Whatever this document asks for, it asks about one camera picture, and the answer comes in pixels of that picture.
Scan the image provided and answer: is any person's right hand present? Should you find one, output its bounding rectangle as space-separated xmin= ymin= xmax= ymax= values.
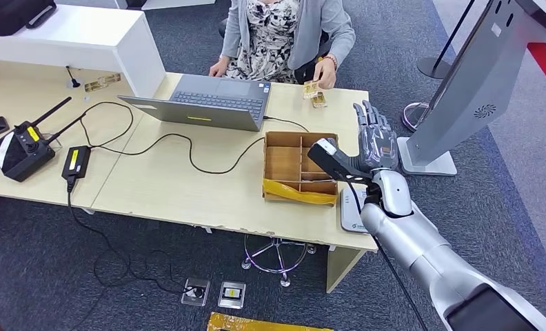
xmin=208 ymin=57 xmax=232 ymax=79

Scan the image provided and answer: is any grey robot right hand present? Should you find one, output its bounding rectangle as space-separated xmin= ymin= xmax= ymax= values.
xmin=332 ymin=99 xmax=399 ymax=174

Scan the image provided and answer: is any person's left hand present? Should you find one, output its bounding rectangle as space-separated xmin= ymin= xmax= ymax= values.
xmin=313 ymin=57 xmax=338 ymax=90

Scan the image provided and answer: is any divided cardboard box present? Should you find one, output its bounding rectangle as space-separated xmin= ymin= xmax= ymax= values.
xmin=261 ymin=131 xmax=341 ymax=208

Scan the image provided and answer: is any person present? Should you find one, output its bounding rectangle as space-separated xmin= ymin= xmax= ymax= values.
xmin=208 ymin=0 xmax=357 ymax=90

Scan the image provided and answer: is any grey card reader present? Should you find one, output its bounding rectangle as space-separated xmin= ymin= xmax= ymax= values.
xmin=340 ymin=187 xmax=374 ymax=234

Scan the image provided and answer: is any grey laptop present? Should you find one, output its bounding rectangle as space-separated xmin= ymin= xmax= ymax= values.
xmin=117 ymin=74 xmax=273 ymax=133

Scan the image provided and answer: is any chrome stanchion base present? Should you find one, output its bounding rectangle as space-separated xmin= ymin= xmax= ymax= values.
xmin=401 ymin=101 xmax=432 ymax=133

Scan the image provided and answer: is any yellow tape strip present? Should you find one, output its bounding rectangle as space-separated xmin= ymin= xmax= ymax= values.
xmin=263 ymin=178 xmax=338 ymax=206

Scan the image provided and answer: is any beige desk leg panel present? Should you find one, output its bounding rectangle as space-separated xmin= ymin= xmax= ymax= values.
xmin=325 ymin=246 xmax=369 ymax=294

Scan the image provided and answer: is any white desk shelf riser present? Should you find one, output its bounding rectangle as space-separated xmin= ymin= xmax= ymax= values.
xmin=0 ymin=3 xmax=167 ymax=99

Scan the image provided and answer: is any grey kiosk stand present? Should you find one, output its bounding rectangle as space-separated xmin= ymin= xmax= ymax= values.
xmin=396 ymin=0 xmax=546 ymax=177

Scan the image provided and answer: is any small black desk antenna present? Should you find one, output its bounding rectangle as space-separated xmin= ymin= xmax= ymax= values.
xmin=65 ymin=65 xmax=82 ymax=89

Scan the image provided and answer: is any chrome stool base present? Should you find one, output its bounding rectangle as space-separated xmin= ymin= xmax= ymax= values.
xmin=241 ymin=234 xmax=318 ymax=289

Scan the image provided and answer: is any black laptop power adapter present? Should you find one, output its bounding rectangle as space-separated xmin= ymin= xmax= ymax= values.
xmin=61 ymin=145 xmax=92 ymax=181

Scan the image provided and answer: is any steel floor socket box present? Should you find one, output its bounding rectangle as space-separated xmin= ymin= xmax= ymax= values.
xmin=217 ymin=281 xmax=247 ymax=310
xmin=181 ymin=277 xmax=212 ymax=307

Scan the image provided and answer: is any black remote controller with antennas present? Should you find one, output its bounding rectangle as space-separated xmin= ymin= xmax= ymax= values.
xmin=0 ymin=96 xmax=88 ymax=183

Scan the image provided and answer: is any yellow taped cardboard sheet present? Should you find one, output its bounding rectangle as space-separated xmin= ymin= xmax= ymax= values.
xmin=206 ymin=312 xmax=333 ymax=331

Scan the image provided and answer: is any black bag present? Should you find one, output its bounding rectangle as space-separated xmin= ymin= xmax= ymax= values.
xmin=0 ymin=0 xmax=59 ymax=37

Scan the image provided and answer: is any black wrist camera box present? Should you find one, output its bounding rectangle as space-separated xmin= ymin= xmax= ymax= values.
xmin=307 ymin=138 xmax=374 ymax=186

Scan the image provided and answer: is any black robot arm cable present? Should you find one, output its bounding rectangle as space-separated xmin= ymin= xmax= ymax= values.
xmin=345 ymin=180 xmax=432 ymax=331

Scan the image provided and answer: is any black laptop power cable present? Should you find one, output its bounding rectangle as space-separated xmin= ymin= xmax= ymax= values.
xmin=77 ymin=101 xmax=310 ymax=176

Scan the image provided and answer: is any black stanchion post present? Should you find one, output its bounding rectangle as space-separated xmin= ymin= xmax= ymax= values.
xmin=416 ymin=0 xmax=477 ymax=80

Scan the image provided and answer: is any black mains cable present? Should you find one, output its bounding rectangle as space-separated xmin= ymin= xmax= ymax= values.
xmin=66 ymin=179 xmax=200 ymax=331

